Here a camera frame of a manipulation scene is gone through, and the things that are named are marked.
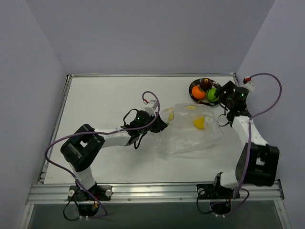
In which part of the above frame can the green fake watermelon ball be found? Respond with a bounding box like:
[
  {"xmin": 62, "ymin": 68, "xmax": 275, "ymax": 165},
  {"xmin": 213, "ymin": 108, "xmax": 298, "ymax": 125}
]
[{"xmin": 206, "ymin": 87, "xmax": 216, "ymax": 103}]

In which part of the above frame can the dark red fake fruit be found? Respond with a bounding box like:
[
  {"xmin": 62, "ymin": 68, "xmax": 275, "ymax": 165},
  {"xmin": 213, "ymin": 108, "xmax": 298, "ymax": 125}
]
[{"xmin": 199, "ymin": 78, "xmax": 213, "ymax": 92}]

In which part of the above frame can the orange fake fruit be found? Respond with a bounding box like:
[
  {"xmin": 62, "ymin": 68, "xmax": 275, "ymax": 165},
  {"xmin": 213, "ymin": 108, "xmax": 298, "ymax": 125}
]
[{"xmin": 191, "ymin": 85, "xmax": 206, "ymax": 100}]

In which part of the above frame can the yellow fake lemon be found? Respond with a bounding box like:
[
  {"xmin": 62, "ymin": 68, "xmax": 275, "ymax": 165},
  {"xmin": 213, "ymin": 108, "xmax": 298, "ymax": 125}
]
[{"xmin": 193, "ymin": 117, "xmax": 205, "ymax": 130}]

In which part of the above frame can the translucent plastic bag lemon print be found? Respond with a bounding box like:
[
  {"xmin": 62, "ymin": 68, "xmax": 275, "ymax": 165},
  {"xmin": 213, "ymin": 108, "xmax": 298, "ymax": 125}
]
[{"xmin": 154, "ymin": 103, "xmax": 223, "ymax": 159}]

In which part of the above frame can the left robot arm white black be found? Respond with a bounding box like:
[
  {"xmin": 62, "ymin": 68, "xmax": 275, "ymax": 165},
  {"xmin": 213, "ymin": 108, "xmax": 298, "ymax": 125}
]
[{"xmin": 61, "ymin": 110, "xmax": 168, "ymax": 190}]

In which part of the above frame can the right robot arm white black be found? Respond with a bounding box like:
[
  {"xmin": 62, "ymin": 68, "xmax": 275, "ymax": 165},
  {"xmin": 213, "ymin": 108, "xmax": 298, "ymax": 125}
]
[{"xmin": 215, "ymin": 81, "xmax": 279, "ymax": 191}]

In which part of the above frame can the brown striped ceramic plate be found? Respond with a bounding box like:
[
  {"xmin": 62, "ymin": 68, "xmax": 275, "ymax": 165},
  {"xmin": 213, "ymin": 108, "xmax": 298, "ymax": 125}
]
[{"xmin": 188, "ymin": 78, "xmax": 221, "ymax": 106}]

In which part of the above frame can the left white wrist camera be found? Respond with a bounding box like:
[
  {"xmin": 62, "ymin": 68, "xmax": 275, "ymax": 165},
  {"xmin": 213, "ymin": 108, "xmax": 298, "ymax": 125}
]
[{"xmin": 143, "ymin": 100, "xmax": 159, "ymax": 116}]

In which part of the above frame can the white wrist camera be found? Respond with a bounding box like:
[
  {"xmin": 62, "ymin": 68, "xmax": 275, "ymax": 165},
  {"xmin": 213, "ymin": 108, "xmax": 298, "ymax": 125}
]
[
  {"xmin": 143, "ymin": 100, "xmax": 159, "ymax": 116},
  {"xmin": 241, "ymin": 77, "xmax": 255, "ymax": 92}
]

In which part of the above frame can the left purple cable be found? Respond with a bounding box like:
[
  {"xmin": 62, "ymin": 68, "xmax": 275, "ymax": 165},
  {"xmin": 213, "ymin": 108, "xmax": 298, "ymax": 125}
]
[{"xmin": 45, "ymin": 91, "xmax": 161, "ymax": 218}]

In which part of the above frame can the purple cable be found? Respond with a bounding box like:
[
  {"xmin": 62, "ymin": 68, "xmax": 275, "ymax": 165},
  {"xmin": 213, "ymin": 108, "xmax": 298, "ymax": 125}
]
[
  {"xmin": 45, "ymin": 91, "xmax": 161, "ymax": 218},
  {"xmin": 232, "ymin": 73, "xmax": 283, "ymax": 201}
]

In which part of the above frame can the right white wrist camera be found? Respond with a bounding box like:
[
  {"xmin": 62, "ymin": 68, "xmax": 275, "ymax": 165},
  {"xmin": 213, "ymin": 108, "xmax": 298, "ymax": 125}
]
[{"xmin": 241, "ymin": 77, "xmax": 255, "ymax": 92}]

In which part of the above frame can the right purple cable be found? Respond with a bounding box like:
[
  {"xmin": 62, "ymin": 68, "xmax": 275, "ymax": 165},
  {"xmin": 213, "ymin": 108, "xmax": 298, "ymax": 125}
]
[{"xmin": 232, "ymin": 73, "xmax": 283, "ymax": 201}]

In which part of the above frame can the aluminium front rail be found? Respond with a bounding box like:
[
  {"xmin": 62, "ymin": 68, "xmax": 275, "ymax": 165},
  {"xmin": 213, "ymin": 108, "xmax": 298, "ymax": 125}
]
[{"xmin": 26, "ymin": 181, "xmax": 284, "ymax": 204}]

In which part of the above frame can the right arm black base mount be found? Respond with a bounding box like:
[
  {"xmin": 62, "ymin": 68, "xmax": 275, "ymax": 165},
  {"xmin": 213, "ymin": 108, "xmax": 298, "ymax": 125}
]
[{"xmin": 196, "ymin": 183, "xmax": 234, "ymax": 216}]

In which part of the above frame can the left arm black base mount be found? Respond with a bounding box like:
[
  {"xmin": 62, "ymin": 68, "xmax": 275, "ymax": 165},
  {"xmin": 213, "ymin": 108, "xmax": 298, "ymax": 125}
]
[{"xmin": 67, "ymin": 184, "xmax": 112, "ymax": 217}]

